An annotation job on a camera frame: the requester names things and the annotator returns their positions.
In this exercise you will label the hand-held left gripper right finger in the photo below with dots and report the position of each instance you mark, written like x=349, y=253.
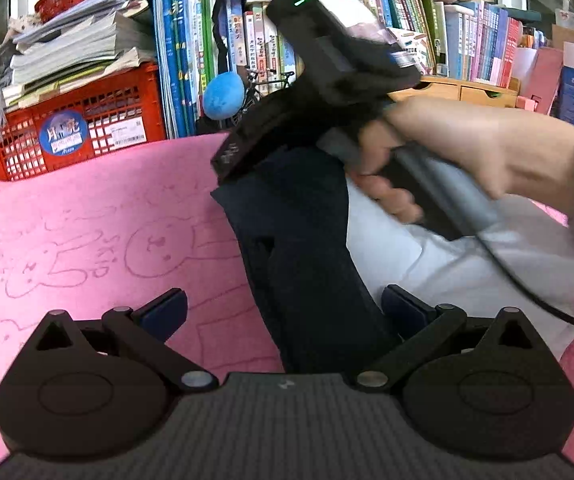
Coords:
x=402, y=305

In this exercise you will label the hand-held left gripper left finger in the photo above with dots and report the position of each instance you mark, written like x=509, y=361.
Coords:
x=167, y=310

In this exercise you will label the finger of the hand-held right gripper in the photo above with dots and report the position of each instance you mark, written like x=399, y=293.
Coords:
x=237, y=157

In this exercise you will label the navy jacket with white lining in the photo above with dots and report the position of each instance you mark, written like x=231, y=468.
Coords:
x=307, y=260

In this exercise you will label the person's right hand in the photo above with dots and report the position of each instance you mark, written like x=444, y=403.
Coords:
x=492, y=145

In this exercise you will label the blue plush ball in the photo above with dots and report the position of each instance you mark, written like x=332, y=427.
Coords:
x=223, y=97

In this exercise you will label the small bicycle model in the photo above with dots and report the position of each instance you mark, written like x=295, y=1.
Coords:
x=267, y=77

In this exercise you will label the white book with coloured strips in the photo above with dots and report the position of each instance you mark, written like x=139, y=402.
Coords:
x=419, y=47

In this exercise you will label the pink blanket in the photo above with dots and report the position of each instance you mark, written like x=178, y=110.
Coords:
x=92, y=240

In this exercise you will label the row of books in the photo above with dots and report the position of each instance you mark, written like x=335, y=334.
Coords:
x=182, y=60

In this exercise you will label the red plastic crate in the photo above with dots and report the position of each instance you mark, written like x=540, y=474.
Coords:
x=117, y=105

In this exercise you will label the wooden drawer organizer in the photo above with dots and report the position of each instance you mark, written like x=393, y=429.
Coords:
x=467, y=91

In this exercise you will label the stack of papers and booklets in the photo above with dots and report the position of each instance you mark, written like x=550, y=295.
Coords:
x=77, y=45

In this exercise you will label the small pink box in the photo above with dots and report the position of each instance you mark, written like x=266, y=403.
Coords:
x=526, y=103

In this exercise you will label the pink cardboard box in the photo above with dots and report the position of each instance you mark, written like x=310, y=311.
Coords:
x=544, y=80

